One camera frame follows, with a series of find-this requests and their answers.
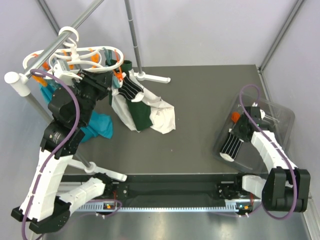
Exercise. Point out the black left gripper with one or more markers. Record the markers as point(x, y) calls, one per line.
point(102, 81)

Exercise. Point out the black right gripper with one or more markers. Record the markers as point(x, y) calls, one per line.
point(235, 129)

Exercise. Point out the white clip hanger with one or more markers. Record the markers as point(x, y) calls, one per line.
point(91, 56)

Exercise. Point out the black white striped sock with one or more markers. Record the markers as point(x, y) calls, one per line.
point(130, 90)

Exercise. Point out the white and green shirt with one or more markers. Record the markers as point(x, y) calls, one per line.
point(152, 112)

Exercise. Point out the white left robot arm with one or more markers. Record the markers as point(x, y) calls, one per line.
point(44, 211)

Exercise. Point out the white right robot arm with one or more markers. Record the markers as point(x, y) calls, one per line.
point(286, 187)

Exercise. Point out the clear plastic bin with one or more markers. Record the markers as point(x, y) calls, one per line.
point(248, 160)

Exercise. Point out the teal cloth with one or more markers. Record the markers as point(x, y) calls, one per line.
point(99, 124)

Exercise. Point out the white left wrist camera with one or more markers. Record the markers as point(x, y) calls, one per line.
point(62, 71)

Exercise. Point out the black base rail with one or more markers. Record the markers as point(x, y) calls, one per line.
point(173, 191)

